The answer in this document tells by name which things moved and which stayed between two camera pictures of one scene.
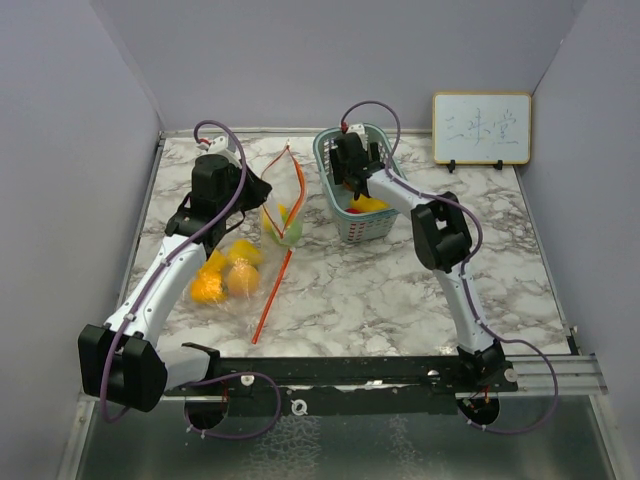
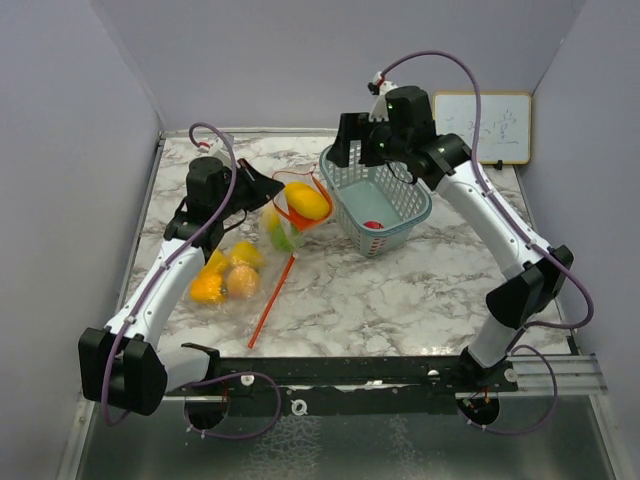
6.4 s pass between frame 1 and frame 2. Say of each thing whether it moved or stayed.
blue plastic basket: moved
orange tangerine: stayed
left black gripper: stayed
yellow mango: moved
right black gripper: moved
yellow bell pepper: stayed
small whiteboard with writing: stayed
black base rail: stayed
